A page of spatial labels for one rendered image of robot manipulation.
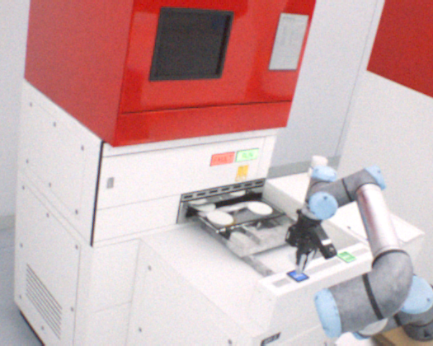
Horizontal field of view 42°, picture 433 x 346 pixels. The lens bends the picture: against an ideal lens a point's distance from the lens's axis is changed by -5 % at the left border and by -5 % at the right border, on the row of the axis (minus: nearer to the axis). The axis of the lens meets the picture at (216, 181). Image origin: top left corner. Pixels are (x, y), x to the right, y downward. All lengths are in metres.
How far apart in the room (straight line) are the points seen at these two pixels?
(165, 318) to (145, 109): 0.78
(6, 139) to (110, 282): 1.50
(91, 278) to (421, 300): 1.15
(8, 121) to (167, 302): 1.70
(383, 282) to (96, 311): 1.27
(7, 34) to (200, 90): 1.55
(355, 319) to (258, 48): 1.11
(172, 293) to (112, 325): 0.39
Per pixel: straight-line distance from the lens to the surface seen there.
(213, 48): 1.95
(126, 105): 1.81
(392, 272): 1.33
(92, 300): 2.21
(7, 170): 3.54
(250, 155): 2.34
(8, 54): 3.29
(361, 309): 1.31
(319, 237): 1.75
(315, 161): 2.57
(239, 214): 2.29
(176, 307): 2.08
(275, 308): 1.79
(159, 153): 2.03
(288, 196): 2.40
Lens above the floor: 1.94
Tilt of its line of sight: 24 degrees down
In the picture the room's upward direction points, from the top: 12 degrees clockwise
